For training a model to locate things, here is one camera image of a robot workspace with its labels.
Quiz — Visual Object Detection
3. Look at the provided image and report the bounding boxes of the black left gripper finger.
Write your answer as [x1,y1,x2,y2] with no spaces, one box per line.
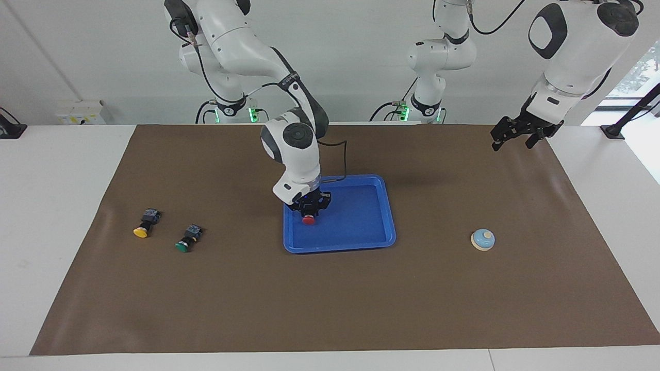
[525,128,548,150]
[490,117,514,152]

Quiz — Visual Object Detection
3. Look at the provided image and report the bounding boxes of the light blue call bell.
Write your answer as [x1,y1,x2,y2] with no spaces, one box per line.
[470,228,496,252]

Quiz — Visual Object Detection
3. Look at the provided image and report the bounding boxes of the green mushroom push button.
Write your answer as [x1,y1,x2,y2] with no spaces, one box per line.
[175,224,203,253]

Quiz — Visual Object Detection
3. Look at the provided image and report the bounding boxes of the yellow mushroom push button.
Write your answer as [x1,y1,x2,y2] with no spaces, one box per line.
[133,208,162,238]

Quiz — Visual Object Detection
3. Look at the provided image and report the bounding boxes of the blue plastic tray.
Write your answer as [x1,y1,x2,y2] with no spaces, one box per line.
[283,174,397,254]

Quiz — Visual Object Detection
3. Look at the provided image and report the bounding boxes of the black angled stand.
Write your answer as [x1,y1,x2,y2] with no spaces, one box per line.
[601,82,660,140]

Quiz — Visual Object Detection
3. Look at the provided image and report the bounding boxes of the brown table mat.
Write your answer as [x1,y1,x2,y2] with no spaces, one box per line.
[29,124,660,356]

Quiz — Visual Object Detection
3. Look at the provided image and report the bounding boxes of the window with green view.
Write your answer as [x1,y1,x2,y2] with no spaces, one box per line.
[606,41,660,98]

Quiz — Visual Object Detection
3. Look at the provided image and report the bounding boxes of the small black table clamp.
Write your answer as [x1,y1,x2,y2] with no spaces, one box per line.
[0,107,27,140]

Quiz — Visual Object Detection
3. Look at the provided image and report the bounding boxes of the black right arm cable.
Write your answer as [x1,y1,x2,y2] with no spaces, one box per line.
[172,20,348,184]

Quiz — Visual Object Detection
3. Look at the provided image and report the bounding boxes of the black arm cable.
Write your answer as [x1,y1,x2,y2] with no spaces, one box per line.
[466,0,527,36]
[172,20,348,184]

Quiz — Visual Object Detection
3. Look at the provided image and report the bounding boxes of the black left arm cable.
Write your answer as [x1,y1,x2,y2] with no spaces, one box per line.
[466,0,527,36]

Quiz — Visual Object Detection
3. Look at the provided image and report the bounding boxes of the black left base cables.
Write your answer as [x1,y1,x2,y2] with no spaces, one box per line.
[369,77,419,123]

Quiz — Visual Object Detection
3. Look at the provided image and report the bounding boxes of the black base cables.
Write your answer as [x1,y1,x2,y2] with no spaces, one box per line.
[369,77,419,123]
[194,99,271,124]

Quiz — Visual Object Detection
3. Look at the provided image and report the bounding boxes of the black right base cables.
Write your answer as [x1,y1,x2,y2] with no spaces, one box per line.
[194,99,271,124]

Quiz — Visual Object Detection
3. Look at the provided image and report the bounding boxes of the white wall socket box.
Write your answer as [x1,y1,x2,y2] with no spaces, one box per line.
[56,100,107,125]

